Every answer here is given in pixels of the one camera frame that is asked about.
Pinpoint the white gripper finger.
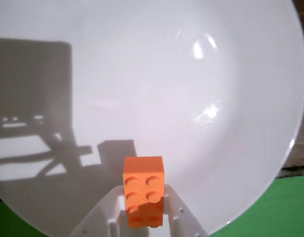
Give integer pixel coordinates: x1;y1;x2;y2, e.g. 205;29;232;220
163;184;209;237
70;185;128;237

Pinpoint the white round plate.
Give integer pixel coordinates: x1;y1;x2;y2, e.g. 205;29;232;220
0;0;304;237

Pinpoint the orange lego block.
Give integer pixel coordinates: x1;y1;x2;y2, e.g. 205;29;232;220
122;156;166;229

